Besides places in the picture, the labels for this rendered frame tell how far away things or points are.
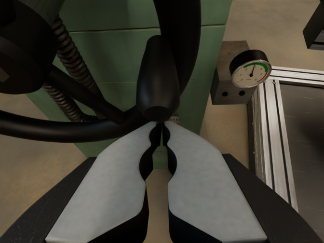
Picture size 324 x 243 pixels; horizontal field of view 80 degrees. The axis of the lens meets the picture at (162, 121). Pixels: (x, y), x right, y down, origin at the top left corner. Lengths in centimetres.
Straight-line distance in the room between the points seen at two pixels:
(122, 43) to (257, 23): 153
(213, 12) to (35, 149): 107
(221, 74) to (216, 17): 11
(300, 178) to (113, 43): 73
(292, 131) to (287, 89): 22
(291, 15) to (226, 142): 130
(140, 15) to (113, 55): 9
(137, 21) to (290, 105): 79
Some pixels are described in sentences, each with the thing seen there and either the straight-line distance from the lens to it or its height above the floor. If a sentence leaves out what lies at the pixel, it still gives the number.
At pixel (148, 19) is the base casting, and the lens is 35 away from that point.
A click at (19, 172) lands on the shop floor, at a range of 120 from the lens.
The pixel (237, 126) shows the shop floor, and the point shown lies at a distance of 110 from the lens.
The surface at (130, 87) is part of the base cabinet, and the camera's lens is 45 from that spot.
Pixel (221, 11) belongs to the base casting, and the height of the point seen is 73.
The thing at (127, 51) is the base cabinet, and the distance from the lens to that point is 39.
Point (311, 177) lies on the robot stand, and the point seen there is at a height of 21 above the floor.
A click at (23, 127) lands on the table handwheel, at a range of 29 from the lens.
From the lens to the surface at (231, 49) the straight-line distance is 47.
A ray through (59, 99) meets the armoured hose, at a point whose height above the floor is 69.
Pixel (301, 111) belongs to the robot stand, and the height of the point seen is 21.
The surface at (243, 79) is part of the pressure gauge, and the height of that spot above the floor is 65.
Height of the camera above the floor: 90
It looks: 58 degrees down
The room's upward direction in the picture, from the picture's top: 5 degrees counter-clockwise
